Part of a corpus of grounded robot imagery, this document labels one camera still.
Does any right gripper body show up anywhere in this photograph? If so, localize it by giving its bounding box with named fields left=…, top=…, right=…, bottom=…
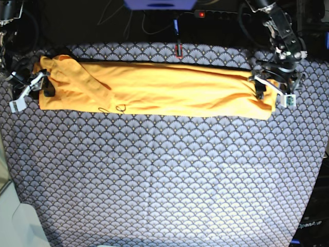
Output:
left=4, top=58, right=31, bottom=95

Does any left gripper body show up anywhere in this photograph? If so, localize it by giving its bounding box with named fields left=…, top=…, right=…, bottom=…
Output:
left=262, top=53, right=298, bottom=89

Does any yellow T-shirt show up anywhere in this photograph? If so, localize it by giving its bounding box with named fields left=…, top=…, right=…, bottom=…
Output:
left=33, top=55, right=277, bottom=120

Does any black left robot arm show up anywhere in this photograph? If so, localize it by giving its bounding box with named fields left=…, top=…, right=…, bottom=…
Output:
left=238, top=1, right=307, bottom=107

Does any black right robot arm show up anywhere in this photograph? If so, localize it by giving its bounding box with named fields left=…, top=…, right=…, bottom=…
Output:
left=1, top=1, right=56, bottom=113

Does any red black table clamp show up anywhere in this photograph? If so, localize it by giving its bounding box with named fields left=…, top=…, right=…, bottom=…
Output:
left=175, top=42, right=183, bottom=59

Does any black power strip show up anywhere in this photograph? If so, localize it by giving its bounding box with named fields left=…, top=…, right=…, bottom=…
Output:
left=192, top=10, right=251, bottom=21

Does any blue fan-pattern tablecloth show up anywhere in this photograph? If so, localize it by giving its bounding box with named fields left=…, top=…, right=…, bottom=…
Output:
left=0, top=41, right=329, bottom=247

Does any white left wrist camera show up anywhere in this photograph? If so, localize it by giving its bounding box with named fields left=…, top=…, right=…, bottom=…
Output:
left=280, top=94, right=297, bottom=108

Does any blue base camera mount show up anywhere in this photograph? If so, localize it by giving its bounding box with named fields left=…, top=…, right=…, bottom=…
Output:
left=124, top=0, right=197, bottom=10

